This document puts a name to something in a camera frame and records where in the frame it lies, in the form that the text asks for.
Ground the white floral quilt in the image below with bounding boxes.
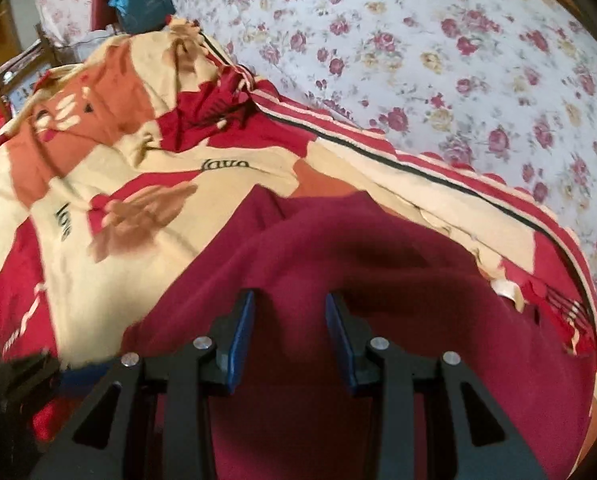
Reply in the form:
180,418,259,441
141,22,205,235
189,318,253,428
172,0,597,288

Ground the red orange cream blanket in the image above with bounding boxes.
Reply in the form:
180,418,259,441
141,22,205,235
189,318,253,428
0,20,597,458

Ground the blue plastic bag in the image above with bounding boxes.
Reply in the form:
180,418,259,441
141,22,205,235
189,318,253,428
108,0,175,35

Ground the maroon long-sleeve sweater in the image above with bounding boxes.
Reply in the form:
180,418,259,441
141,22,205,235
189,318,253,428
122,188,597,479

